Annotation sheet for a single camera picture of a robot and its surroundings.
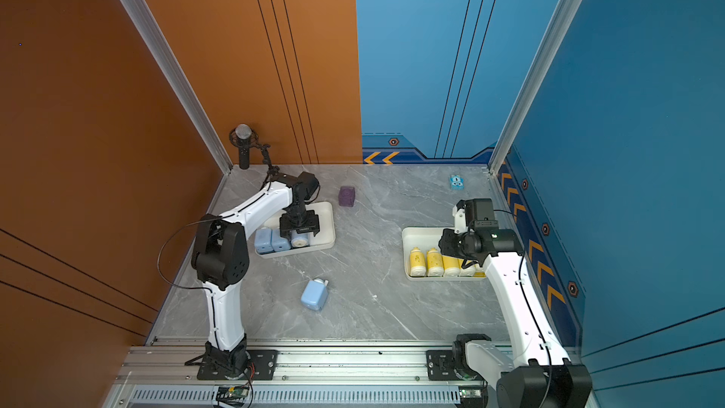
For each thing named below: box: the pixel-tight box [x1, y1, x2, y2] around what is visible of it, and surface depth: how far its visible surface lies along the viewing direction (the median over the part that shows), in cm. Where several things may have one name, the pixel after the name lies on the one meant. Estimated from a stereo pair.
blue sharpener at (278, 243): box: [270, 228, 291, 253], surface depth 91 cm
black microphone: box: [229, 122, 259, 170], surface depth 101 cm
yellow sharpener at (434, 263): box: [426, 247, 445, 278], surface depth 86 cm
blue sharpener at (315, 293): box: [300, 277, 330, 311], surface depth 81 cm
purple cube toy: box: [337, 186, 356, 207], surface depth 107 cm
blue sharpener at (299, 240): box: [290, 229, 311, 250], surface depth 91 cm
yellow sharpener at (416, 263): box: [408, 246, 427, 277], surface depth 86 cm
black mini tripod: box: [259, 143, 288, 192], surface depth 105 cm
